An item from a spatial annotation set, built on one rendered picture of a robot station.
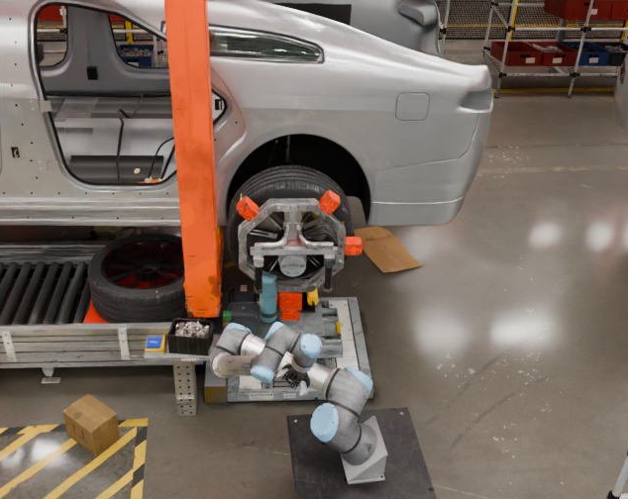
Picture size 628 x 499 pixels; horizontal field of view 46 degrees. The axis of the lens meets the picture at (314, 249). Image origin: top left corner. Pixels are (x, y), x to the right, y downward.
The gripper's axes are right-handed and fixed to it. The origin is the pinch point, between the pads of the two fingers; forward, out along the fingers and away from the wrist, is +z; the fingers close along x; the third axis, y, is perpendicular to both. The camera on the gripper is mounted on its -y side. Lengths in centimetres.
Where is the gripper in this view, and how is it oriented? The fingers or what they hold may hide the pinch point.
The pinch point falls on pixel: (292, 383)
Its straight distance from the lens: 323.5
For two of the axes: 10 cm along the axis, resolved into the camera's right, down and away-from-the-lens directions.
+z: -2.6, 6.1, 7.5
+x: 8.1, 5.7, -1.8
